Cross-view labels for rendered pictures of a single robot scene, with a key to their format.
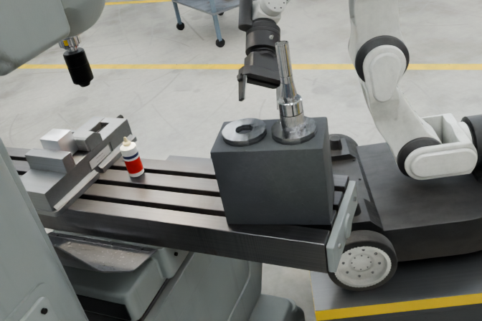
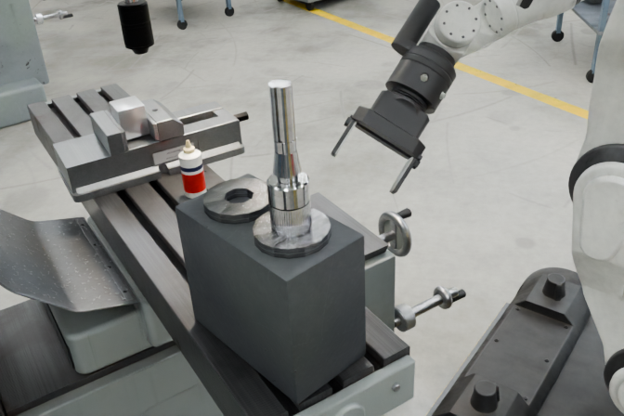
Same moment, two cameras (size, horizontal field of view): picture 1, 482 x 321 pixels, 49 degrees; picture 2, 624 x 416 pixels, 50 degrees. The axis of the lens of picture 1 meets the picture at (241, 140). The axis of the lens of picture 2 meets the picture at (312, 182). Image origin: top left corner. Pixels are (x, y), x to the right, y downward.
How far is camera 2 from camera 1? 59 cm
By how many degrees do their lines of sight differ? 27
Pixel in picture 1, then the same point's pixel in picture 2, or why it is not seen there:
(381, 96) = (591, 248)
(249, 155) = (210, 237)
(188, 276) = not seen: hidden behind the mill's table
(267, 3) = (440, 23)
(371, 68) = (584, 193)
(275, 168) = (236, 275)
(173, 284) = (165, 356)
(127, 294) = (72, 336)
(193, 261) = not seen: hidden behind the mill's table
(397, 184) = (603, 403)
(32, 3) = not seen: outside the picture
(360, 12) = (602, 90)
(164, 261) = (147, 321)
